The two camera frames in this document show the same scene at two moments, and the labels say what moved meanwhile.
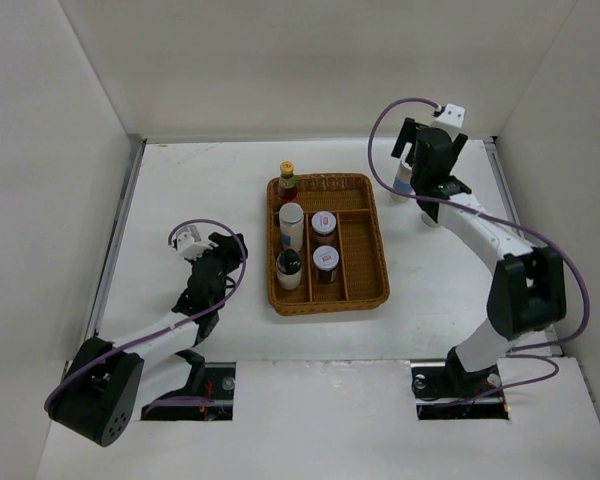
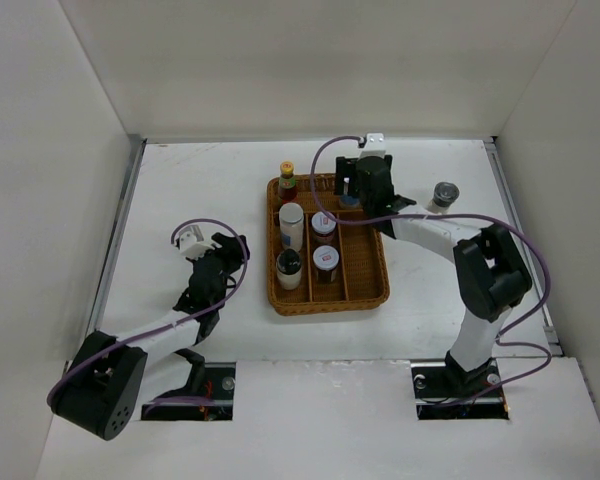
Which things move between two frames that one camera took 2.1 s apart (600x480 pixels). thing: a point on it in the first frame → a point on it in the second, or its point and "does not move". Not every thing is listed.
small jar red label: (325, 260) does not move
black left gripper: (229, 250) does not move
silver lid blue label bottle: (402, 182) → (349, 201)
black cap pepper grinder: (288, 268) does not move
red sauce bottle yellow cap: (287, 191) does not move
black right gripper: (407, 135) → (346, 168)
